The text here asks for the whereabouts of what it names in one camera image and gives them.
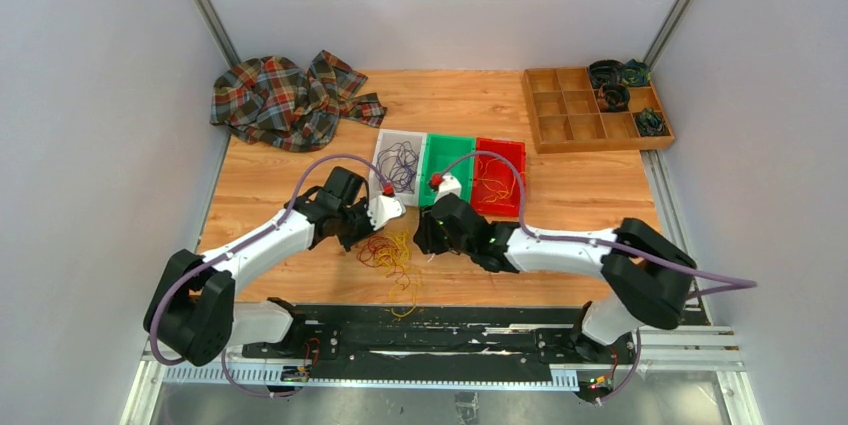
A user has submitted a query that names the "coloured cable pile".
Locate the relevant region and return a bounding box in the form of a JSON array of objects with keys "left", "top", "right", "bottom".
[{"left": 356, "top": 229, "right": 425, "bottom": 319}]

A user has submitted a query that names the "yellow cable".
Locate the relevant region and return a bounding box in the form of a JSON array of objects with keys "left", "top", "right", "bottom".
[{"left": 473, "top": 155, "right": 528, "bottom": 206}]

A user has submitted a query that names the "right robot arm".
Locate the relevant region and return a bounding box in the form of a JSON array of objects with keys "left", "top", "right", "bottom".
[{"left": 413, "top": 194, "right": 696, "bottom": 362}]

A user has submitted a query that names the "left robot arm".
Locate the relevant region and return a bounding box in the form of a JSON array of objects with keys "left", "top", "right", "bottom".
[{"left": 143, "top": 167, "right": 406, "bottom": 366}]

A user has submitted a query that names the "red plastic bin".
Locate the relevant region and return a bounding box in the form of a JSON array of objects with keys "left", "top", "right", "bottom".
[{"left": 471, "top": 137, "right": 526, "bottom": 218}]

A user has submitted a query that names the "green plastic bin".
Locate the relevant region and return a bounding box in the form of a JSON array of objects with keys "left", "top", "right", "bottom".
[{"left": 419, "top": 133, "right": 476, "bottom": 207}]

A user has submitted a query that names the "white plastic bin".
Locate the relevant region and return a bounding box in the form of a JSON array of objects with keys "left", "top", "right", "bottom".
[{"left": 372, "top": 129, "right": 428, "bottom": 207}]

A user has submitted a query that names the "plaid cloth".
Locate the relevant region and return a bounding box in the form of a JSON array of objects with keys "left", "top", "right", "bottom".
[{"left": 209, "top": 50, "right": 388, "bottom": 152}]

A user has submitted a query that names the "wooden compartment tray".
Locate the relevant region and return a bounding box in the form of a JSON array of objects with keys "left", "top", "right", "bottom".
[{"left": 522, "top": 67, "right": 675, "bottom": 154}]

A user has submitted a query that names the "dark coil middle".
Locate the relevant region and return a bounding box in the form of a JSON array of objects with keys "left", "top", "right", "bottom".
[{"left": 596, "top": 83, "right": 631, "bottom": 113}]

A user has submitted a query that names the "black coil top left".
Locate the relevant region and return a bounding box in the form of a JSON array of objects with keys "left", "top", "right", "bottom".
[{"left": 587, "top": 59, "right": 625, "bottom": 89}]

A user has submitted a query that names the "green coil lower right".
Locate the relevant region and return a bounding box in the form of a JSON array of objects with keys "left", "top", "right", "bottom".
[{"left": 634, "top": 107, "right": 671, "bottom": 137}]

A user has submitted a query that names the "green coil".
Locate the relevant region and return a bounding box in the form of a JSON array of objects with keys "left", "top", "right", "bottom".
[
  {"left": 634, "top": 107, "right": 671, "bottom": 137},
  {"left": 620, "top": 59, "right": 651, "bottom": 87}
]

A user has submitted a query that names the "green coil top right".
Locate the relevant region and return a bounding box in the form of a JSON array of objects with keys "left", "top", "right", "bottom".
[{"left": 620, "top": 59, "right": 651, "bottom": 87}]

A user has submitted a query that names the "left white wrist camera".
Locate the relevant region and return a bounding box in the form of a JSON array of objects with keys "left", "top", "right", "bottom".
[{"left": 366, "top": 195, "right": 406, "bottom": 231}]

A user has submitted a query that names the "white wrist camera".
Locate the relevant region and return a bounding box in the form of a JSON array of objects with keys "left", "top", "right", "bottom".
[
  {"left": 366, "top": 195, "right": 406, "bottom": 231},
  {"left": 430, "top": 173, "right": 462, "bottom": 203}
]

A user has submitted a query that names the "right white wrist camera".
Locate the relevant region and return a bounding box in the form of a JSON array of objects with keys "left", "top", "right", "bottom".
[{"left": 430, "top": 173, "right": 462, "bottom": 203}]

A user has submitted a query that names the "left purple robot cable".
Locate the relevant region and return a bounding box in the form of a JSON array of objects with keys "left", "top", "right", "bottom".
[{"left": 148, "top": 152, "right": 397, "bottom": 401}]

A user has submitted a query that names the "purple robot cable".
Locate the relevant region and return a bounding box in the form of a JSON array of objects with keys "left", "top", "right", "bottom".
[
  {"left": 430, "top": 150, "right": 758, "bottom": 405},
  {"left": 148, "top": 152, "right": 397, "bottom": 401}
]

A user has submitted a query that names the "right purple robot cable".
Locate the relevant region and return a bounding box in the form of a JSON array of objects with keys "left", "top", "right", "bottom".
[{"left": 430, "top": 150, "right": 758, "bottom": 405}]

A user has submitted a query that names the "aluminium frame rail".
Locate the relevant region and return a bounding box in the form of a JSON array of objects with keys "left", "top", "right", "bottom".
[{"left": 121, "top": 305, "right": 763, "bottom": 424}]

